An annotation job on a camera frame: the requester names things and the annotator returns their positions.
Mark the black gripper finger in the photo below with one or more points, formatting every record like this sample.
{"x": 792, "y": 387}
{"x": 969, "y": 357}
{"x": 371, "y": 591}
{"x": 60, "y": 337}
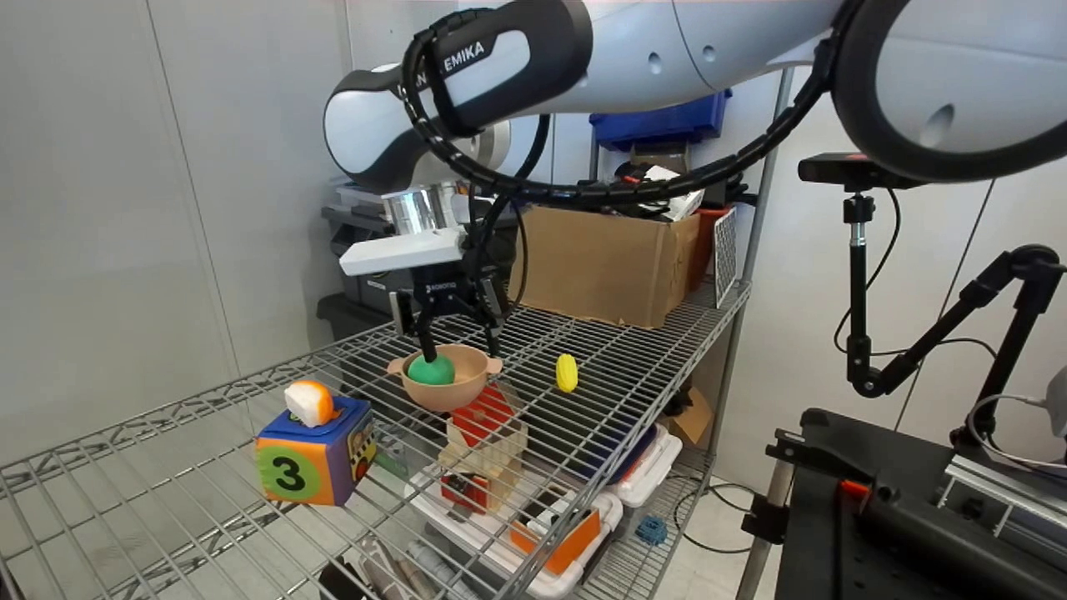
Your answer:
{"x": 478, "y": 320}
{"x": 424, "y": 327}

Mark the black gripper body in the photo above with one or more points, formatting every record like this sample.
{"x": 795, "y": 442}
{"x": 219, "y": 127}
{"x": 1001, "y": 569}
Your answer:
{"x": 449, "y": 280}

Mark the green round toy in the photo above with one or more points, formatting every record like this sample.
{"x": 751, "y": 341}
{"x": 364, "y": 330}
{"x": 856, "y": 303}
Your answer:
{"x": 430, "y": 371}

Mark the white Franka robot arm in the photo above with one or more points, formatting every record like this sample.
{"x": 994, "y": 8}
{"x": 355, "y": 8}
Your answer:
{"x": 668, "y": 46}

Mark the tan plastic bowl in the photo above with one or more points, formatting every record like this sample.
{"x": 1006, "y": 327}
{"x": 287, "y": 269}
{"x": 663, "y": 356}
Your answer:
{"x": 450, "y": 394}

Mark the metal shelf pole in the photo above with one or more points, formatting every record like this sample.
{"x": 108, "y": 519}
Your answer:
{"x": 748, "y": 269}

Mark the yellow toy corn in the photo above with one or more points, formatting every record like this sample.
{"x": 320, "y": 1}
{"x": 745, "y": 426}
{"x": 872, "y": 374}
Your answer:
{"x": 569, "y": 371}

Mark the wooden red toy house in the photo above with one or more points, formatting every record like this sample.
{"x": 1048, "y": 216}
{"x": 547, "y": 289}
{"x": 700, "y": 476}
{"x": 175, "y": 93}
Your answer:
{"x": 485, "y": 427}

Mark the orange white toy bread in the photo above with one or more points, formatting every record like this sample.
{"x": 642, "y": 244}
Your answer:
{"x": 310, "y": 402}

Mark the brown cardboard box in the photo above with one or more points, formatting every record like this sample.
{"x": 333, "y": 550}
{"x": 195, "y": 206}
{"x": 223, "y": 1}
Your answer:
{"x": 606, "y": 269}

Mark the colourful number cube block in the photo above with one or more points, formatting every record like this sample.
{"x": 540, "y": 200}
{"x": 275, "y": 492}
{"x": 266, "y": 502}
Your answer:
{"x": 310, "y": 457}

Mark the white orange box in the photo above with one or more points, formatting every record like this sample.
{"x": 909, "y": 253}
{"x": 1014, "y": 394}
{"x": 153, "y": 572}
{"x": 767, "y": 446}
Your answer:
{"x": 569, "y": 540}

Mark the blue plastic bin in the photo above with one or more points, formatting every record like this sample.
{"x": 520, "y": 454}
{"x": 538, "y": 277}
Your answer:
{"x": 663, "y": 121}

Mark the blue tape roll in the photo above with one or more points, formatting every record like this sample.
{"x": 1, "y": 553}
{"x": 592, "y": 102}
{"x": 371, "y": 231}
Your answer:
{"x": 650, "y": 532}

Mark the black articulated stand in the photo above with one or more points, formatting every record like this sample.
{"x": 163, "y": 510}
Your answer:
{"x": 857, "y": 289}

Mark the black metal cart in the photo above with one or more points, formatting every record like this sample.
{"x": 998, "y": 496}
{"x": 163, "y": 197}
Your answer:
{"x": 912, "y": 510}

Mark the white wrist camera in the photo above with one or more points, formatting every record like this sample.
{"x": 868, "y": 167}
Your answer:
{"x": 402, "y": 253}

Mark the black camera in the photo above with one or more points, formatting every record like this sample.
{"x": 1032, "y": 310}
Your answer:
{"x": 838, "y": 167}

